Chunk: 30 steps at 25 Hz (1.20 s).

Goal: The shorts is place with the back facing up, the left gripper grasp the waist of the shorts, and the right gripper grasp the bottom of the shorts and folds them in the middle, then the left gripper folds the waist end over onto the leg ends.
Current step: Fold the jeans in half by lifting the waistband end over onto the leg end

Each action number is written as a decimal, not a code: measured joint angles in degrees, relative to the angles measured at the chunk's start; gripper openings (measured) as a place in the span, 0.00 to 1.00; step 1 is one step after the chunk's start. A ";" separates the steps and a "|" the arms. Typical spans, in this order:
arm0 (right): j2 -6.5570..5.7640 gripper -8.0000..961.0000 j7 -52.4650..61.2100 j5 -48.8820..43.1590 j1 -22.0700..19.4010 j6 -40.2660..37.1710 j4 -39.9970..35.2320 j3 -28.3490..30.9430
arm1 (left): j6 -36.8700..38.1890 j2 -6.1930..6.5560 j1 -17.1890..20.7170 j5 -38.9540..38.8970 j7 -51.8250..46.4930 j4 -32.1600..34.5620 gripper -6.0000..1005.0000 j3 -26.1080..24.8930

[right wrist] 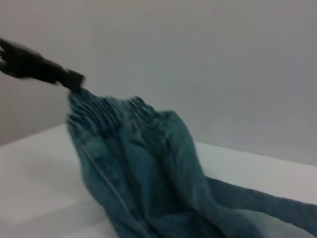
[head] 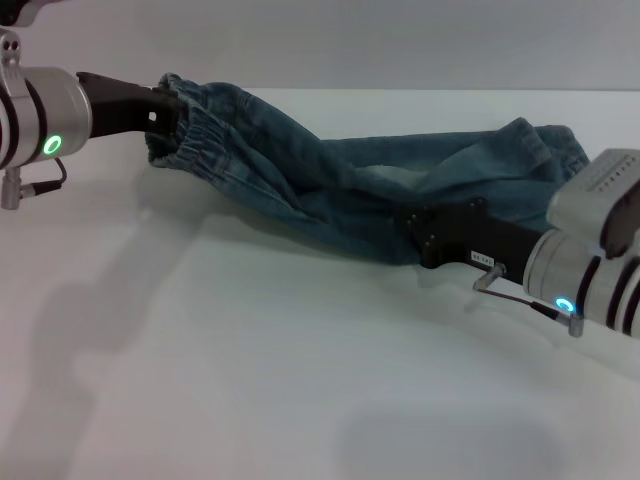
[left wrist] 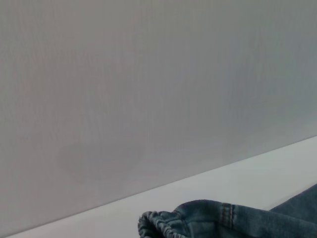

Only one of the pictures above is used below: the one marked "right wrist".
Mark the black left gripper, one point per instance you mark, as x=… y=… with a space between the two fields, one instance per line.
x=29 y=64

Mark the blue denim shorts with print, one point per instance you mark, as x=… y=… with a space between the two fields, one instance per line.
x=153 y=173

